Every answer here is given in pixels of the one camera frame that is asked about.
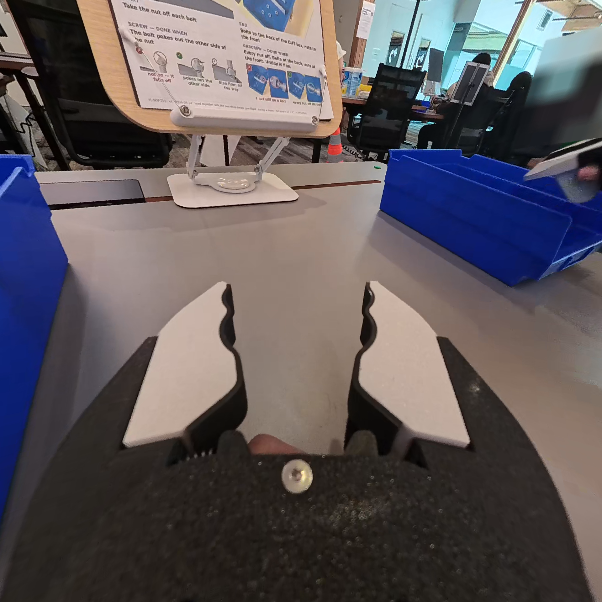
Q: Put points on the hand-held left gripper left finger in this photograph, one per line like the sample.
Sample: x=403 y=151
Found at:
x=183 y=376

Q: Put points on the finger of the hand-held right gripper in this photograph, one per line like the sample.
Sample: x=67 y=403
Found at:
x=564 y=162
x=583 y=191

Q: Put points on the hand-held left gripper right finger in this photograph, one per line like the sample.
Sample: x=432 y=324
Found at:
x=414 y=376

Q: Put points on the blue divided storage bin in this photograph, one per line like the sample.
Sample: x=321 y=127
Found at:
x=23 y=329

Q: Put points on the person's right hand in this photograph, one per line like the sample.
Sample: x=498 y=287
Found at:
x=593 y=173

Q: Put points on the person's left hand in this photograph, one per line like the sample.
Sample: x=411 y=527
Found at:
x=273 y=444

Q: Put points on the black office chair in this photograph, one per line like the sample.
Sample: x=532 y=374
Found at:
x=489 y=122
x=386 y=103
x=113 y=141

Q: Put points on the white document stand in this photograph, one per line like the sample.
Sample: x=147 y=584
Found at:
x=235 y=188

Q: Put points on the dark flat tablet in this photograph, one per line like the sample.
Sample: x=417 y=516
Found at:
x=94 y=193

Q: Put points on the orange striped traffic cone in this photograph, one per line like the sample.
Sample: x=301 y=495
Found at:
x=335 y=146

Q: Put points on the instruction sheet on stand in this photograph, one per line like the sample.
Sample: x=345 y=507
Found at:
x=103 y=66

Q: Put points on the white instruction board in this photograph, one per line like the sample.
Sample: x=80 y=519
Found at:
x=207 y=47

